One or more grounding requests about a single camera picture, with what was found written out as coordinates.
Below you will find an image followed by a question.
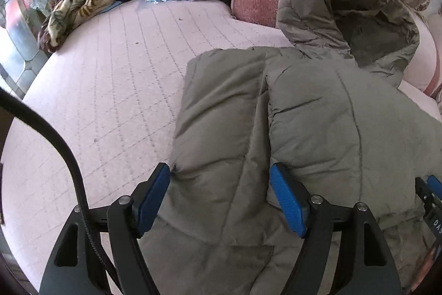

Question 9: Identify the patterned glass window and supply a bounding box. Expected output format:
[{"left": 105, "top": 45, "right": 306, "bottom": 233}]
[{"left": 0, "top": 0, "right": 52, "bottom": 98}]

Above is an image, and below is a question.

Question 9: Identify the olive puffer jacket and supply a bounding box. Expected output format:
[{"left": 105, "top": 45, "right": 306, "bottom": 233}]
[{"left": 140, "top": 0, "right": 442, "bottom": 295}]

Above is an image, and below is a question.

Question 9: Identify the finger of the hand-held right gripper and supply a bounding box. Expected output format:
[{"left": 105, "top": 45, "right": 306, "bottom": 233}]
[
  {"left": 427, "top": 175, "right": 442, "bottom": 200},
  {"left": 415, "top": 177, "right": 434, "bottom": 211}
]

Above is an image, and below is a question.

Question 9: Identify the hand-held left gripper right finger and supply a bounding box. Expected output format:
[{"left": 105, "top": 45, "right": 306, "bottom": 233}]
[{"left": 269, "top": 162, "right": 403, "bottom": 295}]

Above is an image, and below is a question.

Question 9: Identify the black braided cable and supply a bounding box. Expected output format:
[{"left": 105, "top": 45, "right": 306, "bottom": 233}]
[{"left": 0, "top": 89, "right": 121, "bottom": 295}]

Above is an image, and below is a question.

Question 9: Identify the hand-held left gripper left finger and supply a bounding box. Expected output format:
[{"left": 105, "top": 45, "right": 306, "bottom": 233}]
[{"left": 40, "top": 162, "right": 171, "bottom": 295}]

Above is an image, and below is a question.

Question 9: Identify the pink quilted bed mattress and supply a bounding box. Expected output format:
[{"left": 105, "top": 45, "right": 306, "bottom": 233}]
[{"left": 0, "top": 0, "right": 442, "bottom": 285}]

